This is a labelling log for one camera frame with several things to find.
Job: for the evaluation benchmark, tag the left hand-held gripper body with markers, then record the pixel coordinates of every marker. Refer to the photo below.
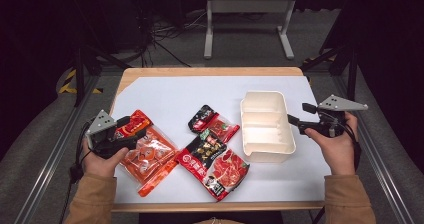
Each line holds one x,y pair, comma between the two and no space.
100,127

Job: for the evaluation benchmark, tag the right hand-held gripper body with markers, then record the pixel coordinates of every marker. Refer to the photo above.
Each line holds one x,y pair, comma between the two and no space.
336,104

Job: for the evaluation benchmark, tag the large orange clear food packet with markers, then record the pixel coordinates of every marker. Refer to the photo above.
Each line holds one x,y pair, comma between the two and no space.
151,157

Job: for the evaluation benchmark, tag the white plastic divided box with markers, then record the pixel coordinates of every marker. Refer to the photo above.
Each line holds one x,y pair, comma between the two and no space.
266,127

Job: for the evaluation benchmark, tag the large red black soup packet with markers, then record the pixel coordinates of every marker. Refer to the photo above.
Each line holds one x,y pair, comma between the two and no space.
213,164

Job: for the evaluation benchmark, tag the person's left hand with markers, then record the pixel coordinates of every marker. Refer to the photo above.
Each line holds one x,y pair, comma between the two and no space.
100,166

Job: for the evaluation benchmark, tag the person's right hand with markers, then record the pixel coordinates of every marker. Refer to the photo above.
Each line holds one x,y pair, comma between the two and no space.
338,154

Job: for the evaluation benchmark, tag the black metal stand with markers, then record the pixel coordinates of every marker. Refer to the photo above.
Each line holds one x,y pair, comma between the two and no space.
79,74
351,74

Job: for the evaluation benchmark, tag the yellow black hazard tape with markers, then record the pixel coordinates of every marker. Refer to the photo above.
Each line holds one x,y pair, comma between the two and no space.
68,84

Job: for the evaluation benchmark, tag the white table sheet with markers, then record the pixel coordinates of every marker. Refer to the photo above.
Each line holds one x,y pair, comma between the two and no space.
180,94

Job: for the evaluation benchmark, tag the small red black sauce packet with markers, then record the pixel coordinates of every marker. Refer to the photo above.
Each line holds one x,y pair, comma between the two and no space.
216,125

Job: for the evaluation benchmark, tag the white desk with metal legs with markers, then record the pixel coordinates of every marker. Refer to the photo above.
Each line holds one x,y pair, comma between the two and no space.
248,4

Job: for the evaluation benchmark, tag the aluminium rail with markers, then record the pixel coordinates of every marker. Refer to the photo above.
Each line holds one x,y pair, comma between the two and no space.
383,170
50,157

